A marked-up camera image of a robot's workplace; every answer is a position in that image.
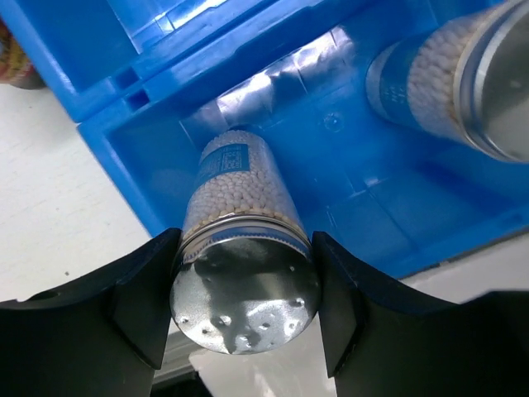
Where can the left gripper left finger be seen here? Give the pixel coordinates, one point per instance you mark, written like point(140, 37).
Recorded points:
point(103, 334)

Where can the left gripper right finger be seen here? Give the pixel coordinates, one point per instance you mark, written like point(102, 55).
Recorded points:
point(383, 338)

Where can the silver-lid spice jar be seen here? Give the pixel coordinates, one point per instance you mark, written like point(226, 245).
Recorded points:
point(466, 81)
point(245, 280)

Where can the red-lid sauce jar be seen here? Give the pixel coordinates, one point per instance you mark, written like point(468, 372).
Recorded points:
point(16, 68)

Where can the near blue storage bin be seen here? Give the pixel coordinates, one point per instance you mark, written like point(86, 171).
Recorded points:
point(293, 72)

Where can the blue storage bin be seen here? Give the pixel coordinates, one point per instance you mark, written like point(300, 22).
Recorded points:
point(293, 72)
point(91, 53)

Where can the middle blue storage bin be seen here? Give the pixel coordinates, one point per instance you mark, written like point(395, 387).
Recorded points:
point(91, 53)

